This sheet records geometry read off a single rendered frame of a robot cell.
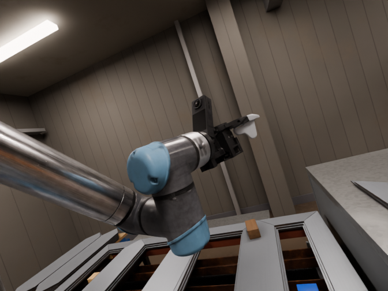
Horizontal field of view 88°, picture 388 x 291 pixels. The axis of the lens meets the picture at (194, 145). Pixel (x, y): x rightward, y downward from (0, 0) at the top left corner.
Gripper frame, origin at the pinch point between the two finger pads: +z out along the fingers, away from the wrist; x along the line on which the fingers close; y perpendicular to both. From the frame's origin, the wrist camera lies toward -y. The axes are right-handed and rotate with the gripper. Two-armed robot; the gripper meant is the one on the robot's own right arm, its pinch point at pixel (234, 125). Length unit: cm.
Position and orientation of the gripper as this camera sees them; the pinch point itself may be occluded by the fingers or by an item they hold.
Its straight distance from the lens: 59.0
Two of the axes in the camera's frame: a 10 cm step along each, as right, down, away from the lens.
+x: 6.9, -3.4, -6.4
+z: 6.0, -2.3, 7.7
